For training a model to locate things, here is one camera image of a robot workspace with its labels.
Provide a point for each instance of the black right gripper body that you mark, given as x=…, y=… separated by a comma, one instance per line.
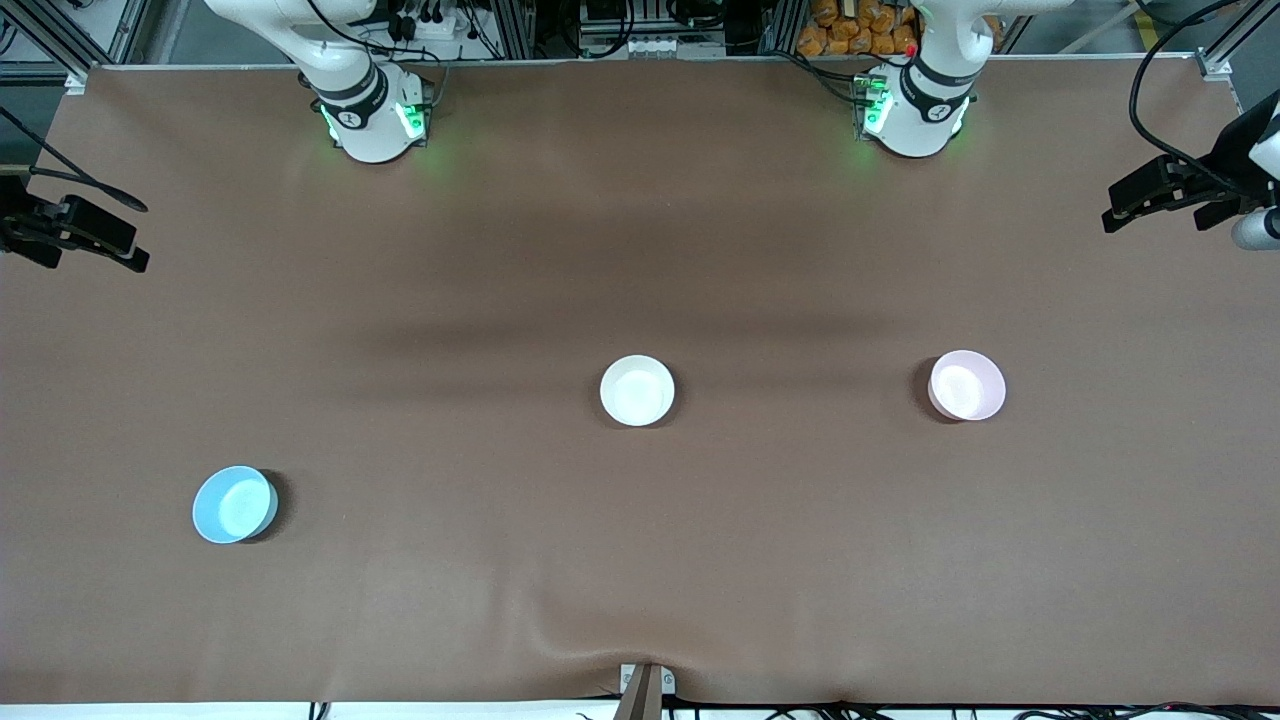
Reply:
x=22, y=226

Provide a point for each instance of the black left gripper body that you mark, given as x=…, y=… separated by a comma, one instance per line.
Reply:
x=1222, y=178

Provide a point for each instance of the pink bowl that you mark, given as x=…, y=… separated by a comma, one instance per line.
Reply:
x=965, y=388

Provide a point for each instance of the blue bowl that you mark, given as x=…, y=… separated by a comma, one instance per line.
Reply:
x=233, y=505

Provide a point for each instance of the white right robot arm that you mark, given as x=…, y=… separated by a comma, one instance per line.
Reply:
x=370, y=130

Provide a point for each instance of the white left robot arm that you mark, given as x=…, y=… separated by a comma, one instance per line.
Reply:
x=925, y=125

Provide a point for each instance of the white bowl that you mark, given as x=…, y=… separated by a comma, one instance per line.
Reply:
x=637, y=390

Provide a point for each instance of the bag of orange items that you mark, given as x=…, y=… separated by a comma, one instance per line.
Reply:
x=850, y=30

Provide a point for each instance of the white power strip with plugs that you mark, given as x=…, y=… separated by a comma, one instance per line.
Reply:
x=425, y=25

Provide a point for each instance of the brown table mat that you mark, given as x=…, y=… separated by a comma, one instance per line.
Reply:
x=640, y=560

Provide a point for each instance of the metal corner bracket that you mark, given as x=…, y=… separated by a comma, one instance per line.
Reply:
x=1215, y=65
x=76, y=82

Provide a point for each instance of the aluminium frame post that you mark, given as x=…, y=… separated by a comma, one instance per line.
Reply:
x=515, y=28
x=780, y=28

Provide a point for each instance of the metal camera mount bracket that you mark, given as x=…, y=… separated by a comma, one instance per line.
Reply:
x=640, y=695

